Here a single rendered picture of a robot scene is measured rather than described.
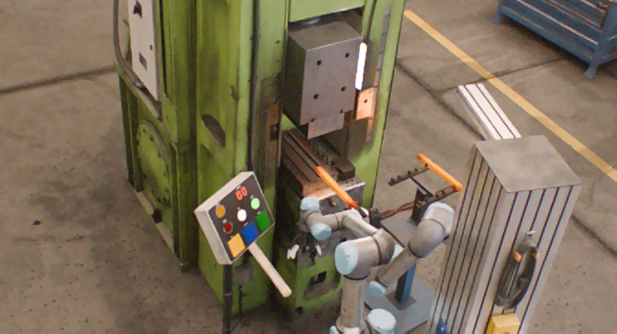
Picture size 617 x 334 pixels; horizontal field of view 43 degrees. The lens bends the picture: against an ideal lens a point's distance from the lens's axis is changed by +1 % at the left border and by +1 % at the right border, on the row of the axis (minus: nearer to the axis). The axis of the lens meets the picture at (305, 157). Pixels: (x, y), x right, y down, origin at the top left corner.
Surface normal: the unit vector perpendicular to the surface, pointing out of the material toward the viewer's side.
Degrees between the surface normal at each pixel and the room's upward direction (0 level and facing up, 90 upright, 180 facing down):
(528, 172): 0
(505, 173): 0
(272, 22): 90
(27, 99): 0
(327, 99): 90
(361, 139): 90
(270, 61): 90
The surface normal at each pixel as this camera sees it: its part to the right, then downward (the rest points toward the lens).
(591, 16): -0.82, 0.30
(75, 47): 0.07, -0.78
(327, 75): 0.51, 0.56
